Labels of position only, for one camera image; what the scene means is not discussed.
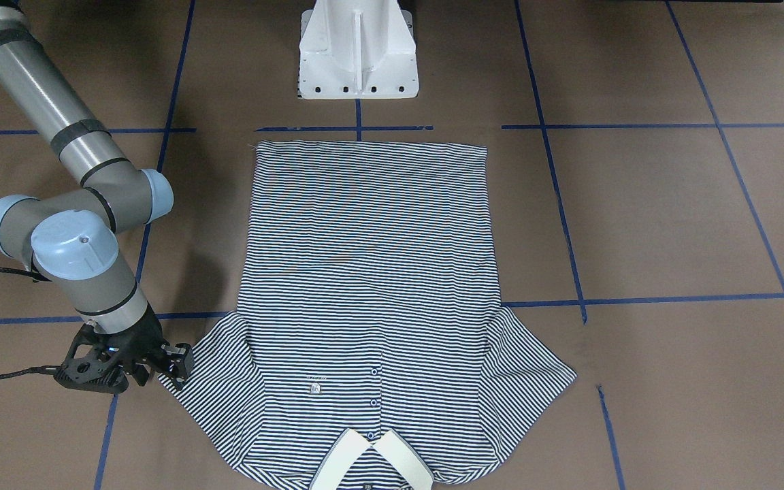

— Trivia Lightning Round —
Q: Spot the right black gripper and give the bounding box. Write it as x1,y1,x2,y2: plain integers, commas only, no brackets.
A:
54,320,193,394

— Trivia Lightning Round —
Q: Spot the navy white striped polo shirt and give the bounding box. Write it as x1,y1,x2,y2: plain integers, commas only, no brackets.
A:
163,142,576,489

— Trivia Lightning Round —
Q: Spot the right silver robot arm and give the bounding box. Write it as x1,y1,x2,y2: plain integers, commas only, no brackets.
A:
0,1,193,394

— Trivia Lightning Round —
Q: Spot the white mounting post base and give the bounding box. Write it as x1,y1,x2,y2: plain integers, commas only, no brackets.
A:
297,1,420,100

